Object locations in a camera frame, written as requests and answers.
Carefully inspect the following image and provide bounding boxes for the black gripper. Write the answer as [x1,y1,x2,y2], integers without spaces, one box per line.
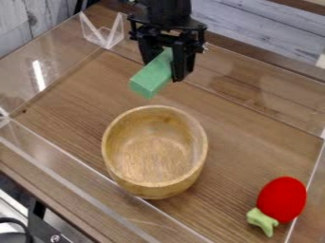
[128,0,208,83]

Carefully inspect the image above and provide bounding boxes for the green rectangular block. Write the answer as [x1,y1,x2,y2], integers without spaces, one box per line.
[130,48,173,99]

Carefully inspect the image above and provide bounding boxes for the brown wooden bowl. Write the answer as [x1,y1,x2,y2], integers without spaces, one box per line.
[102,105,209,199]

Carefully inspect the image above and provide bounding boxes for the red plush radish toy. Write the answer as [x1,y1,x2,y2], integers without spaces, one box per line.
[247,177,308,237]

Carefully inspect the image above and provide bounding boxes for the clear acrylic fence panel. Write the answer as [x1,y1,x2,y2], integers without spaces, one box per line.
[0,110,213,243]

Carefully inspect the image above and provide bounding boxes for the clear acrylic corner bracket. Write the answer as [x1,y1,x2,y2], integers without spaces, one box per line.
[80,12,125,49]

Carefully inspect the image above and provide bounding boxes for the black metal table frame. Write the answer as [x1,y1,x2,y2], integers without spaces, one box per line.
[0,186,74,243]

